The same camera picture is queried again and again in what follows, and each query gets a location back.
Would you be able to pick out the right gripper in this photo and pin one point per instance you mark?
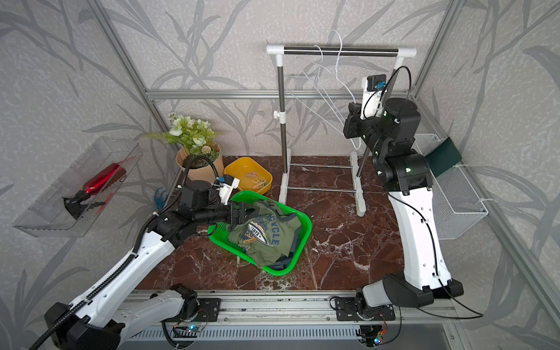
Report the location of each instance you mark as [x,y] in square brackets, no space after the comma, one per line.
[354,119]

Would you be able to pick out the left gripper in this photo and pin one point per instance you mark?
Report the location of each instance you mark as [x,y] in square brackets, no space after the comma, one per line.
[238,219]

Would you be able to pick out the beige clothespin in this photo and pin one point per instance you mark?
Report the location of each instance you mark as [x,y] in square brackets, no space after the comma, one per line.
[258,182]

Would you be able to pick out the green tank top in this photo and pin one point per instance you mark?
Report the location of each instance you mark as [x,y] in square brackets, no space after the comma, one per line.
[267,237]

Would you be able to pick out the navy blue tank top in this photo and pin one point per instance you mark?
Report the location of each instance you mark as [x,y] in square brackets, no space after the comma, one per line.
[282,263]

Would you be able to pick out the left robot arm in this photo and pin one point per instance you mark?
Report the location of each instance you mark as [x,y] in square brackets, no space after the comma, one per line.
[89,321]

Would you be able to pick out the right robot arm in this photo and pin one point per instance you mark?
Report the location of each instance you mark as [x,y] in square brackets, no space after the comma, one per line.
[387,126]

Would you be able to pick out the metal clothes rack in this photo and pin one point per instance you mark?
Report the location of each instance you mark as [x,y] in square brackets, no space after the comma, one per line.
[279,52]

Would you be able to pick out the yellow plastic tray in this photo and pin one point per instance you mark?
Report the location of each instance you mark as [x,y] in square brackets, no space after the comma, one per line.
[244,165]

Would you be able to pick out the green plastic basket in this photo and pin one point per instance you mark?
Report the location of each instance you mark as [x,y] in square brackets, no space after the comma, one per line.
[219,234]

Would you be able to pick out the potted artificial flower plant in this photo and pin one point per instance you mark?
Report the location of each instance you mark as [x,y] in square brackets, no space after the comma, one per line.
[199,155]

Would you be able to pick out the red spray bottle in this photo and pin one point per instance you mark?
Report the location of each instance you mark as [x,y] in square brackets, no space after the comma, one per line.
[78,204]

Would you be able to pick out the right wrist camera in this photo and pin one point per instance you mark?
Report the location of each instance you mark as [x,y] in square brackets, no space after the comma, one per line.
[373,86]

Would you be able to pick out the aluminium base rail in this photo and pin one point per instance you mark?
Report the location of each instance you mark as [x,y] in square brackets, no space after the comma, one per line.
[238,307]

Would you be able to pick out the white wire mesh basket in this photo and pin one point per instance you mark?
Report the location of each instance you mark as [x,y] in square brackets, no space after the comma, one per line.
[457,205]

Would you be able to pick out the clear plastic wall shelf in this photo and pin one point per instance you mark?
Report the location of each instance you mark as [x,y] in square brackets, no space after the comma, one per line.
[47,216]

